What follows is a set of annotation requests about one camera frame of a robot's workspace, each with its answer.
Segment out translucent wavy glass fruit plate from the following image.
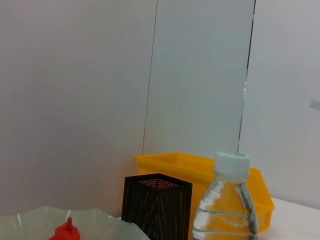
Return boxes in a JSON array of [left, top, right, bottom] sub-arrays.
[[0, 205, 152, 240]]

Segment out clear water bottle green label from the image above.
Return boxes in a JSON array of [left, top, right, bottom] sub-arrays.
[[191, 151, 259, 240]]

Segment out yellow plastic storage bin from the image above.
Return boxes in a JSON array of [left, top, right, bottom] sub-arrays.
[[133, 152, 275, 235]]

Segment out red round fruit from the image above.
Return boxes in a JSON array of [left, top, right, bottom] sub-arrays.
[[48, 216, 81, 240]]

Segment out black mesh pen holder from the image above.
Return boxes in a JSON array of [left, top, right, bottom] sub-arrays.
[[121, 173, 193, 240]]

